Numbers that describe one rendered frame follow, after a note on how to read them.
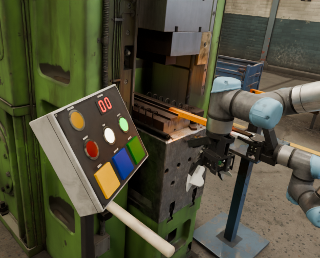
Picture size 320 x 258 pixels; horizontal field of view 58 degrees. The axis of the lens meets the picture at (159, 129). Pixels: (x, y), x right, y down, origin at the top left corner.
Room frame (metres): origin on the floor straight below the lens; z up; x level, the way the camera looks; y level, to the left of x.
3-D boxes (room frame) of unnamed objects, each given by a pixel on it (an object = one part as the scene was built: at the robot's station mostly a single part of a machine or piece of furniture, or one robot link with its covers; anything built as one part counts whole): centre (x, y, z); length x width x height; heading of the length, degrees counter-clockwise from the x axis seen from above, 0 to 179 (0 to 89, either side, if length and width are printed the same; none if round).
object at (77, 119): (0.69, 0.21, 1.16); 0.05 x 0.03 x 0.04; 139
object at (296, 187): (0.90, -0.53, 0.89); 0.11 x 0.08 x 0.11; 1
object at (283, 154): (0.97, -0.47, 0.99); 0.08 x 0.05 x 0.08; 139
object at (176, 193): (1.46, 0.05, 0.69); 0.56 x 0.38 x 0.45; 49
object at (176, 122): (1.41, 0.08, 0.96); 0.42 x 0.20 x 0.09; 49
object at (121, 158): (0.76, 0.10, 1.01); 0.07 x 0.05 x 0.07; 164
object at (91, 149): (0.68, 0.17, 1.09); 0.05 x 0.03 x 0.04; 139
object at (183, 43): (1.41, 0.08, 1.32); 0.42 x 0.20 x 0.10; 49
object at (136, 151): (0.86, 0.08, 1.01); 0.07 x 0.05 x 0.07; 164
